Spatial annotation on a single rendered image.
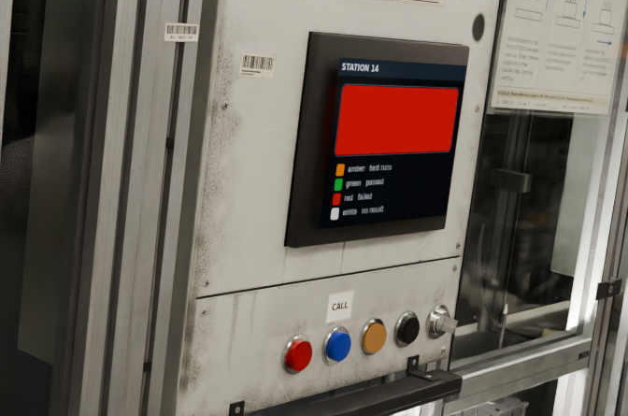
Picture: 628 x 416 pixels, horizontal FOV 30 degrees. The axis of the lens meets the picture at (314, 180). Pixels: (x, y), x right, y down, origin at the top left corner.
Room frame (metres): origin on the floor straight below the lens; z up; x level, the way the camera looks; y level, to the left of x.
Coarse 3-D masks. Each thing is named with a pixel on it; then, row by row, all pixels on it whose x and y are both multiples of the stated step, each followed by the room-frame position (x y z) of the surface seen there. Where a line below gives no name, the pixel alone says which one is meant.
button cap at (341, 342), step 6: (336, 336) 1.13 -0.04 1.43; (342, 336) 1.14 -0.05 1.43; (348, 336) 1.14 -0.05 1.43; (330, 342) 1.13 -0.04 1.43; (336, 342) 1.13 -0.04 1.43; (342, 342) 1.14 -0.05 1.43; (348, 342) 1.14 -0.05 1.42; (330, 348) 1.13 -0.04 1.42; (336, 348) 1.13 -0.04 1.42; (342, 348) 1.14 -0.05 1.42; (348, 348) 1.14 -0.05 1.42; (330, 354) 1.13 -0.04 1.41; (336, 354) 1.13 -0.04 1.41; (342, 354) 1.14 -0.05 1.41; (336, 360) 1.13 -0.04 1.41
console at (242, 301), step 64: (256, 0) 1.01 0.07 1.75; (320, 0) 1.08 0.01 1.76; (384, 0) 1.15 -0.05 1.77; (448, 0) 1.23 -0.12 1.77; (256, 64) 1.02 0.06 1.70; (320, 64) 1.07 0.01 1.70; (448, 64) 1.22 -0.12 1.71; (192, 128) 1.02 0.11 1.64; (256, 128) 1.03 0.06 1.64; (320, 128) 1.08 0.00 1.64; (192, 192) 1.01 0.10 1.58; (256, 192) 1.03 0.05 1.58; (320, 192) 1.08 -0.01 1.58; (192, 256) 0.99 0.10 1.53; (256, 256) 1.04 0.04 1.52; (320, 256) 1.11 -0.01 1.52; (384, 256) 1.19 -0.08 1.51; (448, 256) 1.29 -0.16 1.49; (192, 320) 0.99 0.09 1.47; (256, 320) 1.05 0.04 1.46; (320, 320) 1.12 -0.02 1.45; (384, 320) 1.21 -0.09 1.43; (448, 320) 1.27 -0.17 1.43; (192, 384) 0.99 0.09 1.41; (256, 384) 1.06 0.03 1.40; (320, 384) 1.13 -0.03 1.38
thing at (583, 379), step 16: (496, 16) 1.33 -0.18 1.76; (480, 128) 1.33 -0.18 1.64; (624, 144) 1.62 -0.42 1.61; (624, 160) 1.62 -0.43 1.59; (624, 176) 1.63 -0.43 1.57; (624, 208) 1.64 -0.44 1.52; (464, 240) 1.33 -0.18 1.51; (608, 256) 1.62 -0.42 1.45; (608, 272) 1.63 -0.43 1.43; (608, 304) 1.64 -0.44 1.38; (608, 320) 1.65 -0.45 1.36; (448, 352) 1.33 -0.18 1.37; (592, 352) 1.62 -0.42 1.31; (432, 368) 1.30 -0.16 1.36; (592, 368) 1.63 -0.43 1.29; (560, 384) 1.64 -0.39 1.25; (576, 384) 1.62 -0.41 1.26; (560, 400) 1.64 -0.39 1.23; (576, 400) 1.62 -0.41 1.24; (592, 400) 1.64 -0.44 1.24
